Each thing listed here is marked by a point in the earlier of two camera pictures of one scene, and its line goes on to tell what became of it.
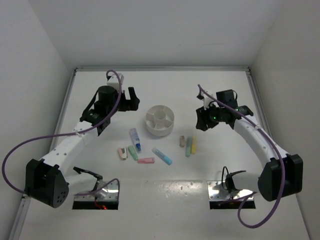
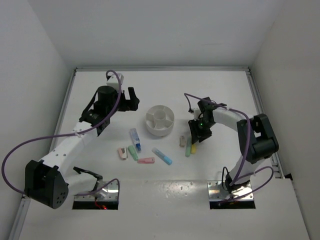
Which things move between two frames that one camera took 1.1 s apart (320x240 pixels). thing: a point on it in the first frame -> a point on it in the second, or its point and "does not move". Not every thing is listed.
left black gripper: x=129 y=105 does not move
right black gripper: x=203 y=123 -> x=197 y=135
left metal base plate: x=110 y=192 does not move
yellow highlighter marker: x=193 y=145 does not move
